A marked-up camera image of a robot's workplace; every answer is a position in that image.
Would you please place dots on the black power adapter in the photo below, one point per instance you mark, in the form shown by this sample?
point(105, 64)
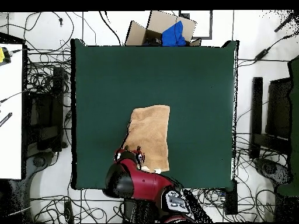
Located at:
point(261, 54)

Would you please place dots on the black power strip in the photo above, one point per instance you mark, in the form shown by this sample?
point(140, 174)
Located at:
point(68, 212)

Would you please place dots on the black flat strip tool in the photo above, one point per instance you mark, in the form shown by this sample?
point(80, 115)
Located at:
point(5, 119)

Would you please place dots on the dark green fabric piece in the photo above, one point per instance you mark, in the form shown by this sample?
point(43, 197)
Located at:
point(294, 116)

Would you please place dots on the dark square floor frame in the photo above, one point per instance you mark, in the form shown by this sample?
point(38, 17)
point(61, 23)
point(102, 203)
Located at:
point(211, 28)

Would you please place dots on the dark green table cloth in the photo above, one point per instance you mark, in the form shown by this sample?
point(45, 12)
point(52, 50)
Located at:
point(105, 81)

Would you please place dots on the blue garment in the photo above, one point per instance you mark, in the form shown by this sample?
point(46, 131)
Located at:
point(174, 36)

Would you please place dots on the black upright bar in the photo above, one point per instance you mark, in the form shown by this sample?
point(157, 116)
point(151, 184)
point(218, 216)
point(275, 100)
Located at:
point(256, 112)

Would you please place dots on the black floor box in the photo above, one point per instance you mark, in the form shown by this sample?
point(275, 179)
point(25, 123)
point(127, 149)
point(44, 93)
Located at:
point(231, 200)

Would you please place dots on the black tripod leg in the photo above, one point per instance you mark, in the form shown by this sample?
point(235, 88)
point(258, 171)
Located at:
point(286, 22)

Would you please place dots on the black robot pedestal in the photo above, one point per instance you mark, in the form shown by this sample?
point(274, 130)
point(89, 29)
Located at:
point(140, 212)

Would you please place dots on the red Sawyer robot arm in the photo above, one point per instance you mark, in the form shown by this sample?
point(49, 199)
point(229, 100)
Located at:
point(147, 184)

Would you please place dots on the tan terry towel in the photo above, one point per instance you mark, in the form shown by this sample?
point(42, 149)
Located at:
point(151, 130)

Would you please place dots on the open cardboard box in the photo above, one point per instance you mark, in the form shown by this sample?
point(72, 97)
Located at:
point(161, 21)

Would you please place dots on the white desk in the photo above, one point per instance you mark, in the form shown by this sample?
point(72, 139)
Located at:
point(10, 116)

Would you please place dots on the yellow and black device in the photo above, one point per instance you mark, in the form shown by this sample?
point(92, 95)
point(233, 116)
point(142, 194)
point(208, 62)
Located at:
point(2, 56)

